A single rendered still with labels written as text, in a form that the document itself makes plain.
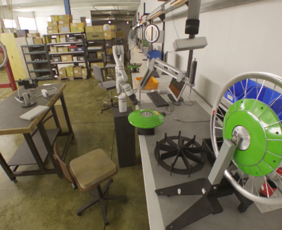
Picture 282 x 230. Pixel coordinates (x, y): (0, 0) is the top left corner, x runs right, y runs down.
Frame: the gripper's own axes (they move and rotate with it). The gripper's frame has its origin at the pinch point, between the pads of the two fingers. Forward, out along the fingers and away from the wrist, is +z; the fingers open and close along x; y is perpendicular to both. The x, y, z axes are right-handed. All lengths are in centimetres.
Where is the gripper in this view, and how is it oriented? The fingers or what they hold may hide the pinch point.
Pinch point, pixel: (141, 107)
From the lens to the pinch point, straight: 160.0
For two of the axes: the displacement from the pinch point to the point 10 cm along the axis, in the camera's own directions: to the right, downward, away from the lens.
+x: -1.2, 4.9, -8.6
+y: -8.8, 3.5, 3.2
